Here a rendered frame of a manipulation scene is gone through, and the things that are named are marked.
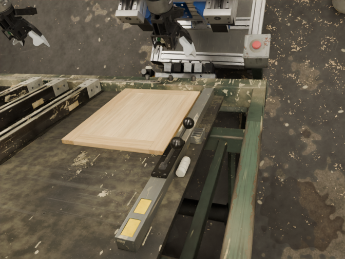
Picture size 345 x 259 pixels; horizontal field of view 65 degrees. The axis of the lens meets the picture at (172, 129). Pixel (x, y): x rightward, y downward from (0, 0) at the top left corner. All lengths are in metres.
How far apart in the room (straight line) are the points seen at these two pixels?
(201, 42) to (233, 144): 1.28
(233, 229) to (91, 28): 2.66
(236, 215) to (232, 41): 1.72
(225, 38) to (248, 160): 1.52
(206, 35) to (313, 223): 1.62
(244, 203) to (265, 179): 1.56
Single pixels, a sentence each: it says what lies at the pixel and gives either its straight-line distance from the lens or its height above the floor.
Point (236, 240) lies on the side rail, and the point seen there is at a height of 1.65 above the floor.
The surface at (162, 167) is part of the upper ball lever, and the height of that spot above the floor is 1.49.
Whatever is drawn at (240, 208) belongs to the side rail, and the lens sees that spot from 0.70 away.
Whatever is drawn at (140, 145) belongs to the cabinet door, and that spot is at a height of 1.34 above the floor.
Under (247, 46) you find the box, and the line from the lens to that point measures 1.43.
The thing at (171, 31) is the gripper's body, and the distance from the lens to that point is 0.89.
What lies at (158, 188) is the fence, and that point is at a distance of 0.77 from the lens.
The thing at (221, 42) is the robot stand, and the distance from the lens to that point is 2.24.
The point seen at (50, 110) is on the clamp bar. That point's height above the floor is 1.27.
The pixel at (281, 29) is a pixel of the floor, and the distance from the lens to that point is 2.48.
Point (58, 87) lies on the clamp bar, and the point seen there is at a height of 0.97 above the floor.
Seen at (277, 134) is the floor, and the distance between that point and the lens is 2.27.
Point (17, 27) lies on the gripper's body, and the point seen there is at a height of 1.46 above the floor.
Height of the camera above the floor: 2.26
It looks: 71 degrees down
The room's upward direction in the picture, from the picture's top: 73 degrees counter-clockwise
